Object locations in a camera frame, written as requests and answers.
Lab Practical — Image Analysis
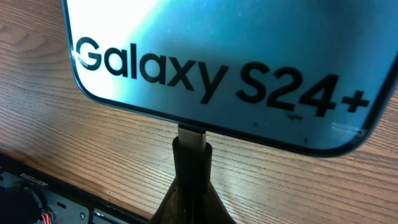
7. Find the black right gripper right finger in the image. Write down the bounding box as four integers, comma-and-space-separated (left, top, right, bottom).
203, 183, 236, 224

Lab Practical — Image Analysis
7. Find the Galaxy smartphone blue screen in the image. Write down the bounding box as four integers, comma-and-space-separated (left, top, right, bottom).
62, 0, 397, 157

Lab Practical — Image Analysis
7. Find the black USB charging cable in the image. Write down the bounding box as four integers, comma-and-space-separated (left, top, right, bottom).
172, 123, 214, 224

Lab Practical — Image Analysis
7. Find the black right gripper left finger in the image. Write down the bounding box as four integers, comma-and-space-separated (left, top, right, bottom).
149, 178, 187, 224

